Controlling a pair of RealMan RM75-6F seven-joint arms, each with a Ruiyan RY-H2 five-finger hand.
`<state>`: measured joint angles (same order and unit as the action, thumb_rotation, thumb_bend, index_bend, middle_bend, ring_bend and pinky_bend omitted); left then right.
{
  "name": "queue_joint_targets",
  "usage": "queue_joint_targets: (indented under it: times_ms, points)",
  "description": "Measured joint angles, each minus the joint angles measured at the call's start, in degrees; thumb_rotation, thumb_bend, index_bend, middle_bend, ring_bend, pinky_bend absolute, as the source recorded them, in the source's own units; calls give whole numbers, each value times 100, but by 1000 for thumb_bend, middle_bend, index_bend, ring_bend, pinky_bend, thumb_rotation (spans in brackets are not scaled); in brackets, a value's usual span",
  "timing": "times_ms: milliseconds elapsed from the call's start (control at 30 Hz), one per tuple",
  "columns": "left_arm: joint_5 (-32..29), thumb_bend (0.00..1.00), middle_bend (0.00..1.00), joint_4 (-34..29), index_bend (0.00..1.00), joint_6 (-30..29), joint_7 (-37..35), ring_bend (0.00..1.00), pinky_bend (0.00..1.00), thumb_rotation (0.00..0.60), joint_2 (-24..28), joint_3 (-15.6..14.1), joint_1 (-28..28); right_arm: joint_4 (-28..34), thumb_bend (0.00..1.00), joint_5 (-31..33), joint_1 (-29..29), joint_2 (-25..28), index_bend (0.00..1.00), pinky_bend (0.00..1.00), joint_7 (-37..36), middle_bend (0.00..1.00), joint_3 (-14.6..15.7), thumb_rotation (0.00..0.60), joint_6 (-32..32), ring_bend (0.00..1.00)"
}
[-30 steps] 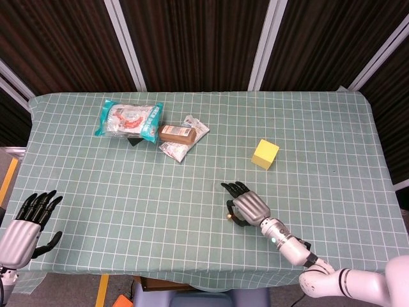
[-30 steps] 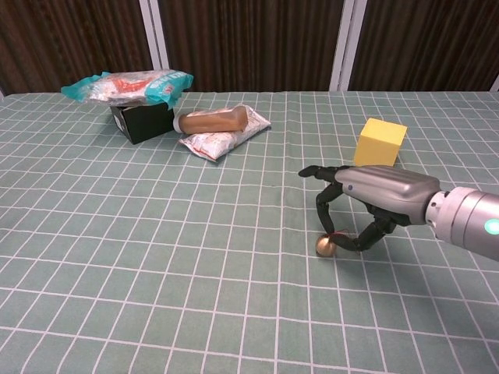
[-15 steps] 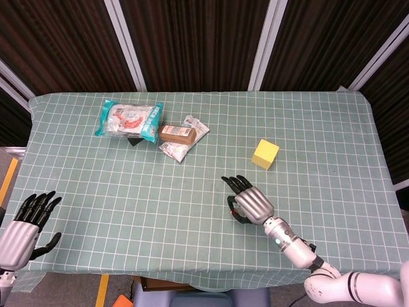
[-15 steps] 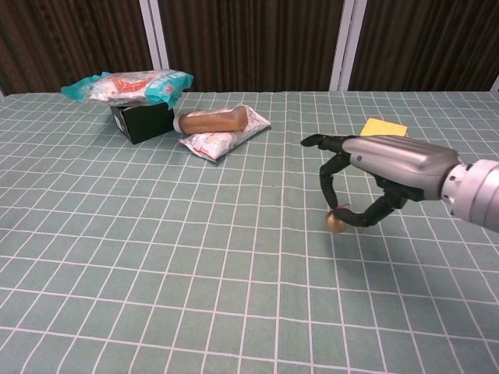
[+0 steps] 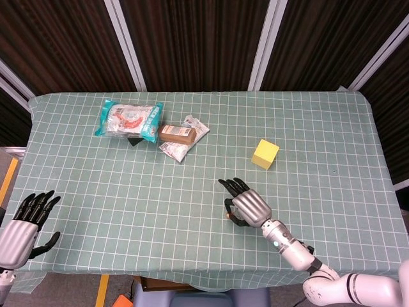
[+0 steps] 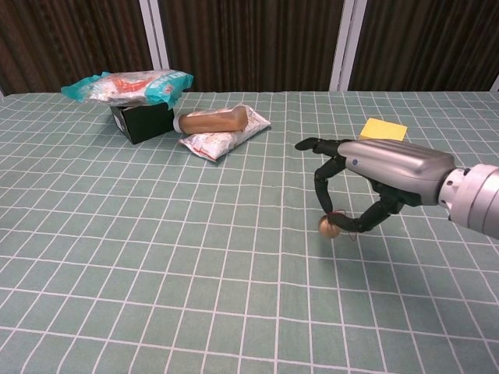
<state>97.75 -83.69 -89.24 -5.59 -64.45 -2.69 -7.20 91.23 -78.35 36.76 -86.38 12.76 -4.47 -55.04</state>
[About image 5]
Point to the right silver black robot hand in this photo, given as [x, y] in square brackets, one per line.
[249, 208]

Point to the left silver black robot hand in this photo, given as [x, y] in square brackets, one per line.
[17, 240]

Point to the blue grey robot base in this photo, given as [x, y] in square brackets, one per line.
[201, 295]

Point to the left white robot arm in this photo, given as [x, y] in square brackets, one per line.
[4, 283]

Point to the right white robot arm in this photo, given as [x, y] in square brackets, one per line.
[322, 272]

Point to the yellow foam cube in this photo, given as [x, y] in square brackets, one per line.
[265, 153]

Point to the green checked tablecloth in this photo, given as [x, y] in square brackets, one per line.
[159, 198]

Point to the silver red foil packet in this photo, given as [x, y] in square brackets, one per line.
[184, 140]

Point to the yellow floor tape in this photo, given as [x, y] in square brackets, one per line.
[102, 291]

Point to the brown rectangular snack bar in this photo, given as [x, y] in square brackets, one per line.
[176, 133]

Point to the brown wooden board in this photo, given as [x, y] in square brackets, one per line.
[166, 284]

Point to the orange box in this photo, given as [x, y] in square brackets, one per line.
[122, 301]

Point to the small black flat object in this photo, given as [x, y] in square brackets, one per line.
[135, 140]

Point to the teal white snack bag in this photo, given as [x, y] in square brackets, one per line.
[129, 121]

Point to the white partition frame post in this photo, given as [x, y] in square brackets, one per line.
[126, 44]
[267, 44]
[378, 56]
[14, 86]

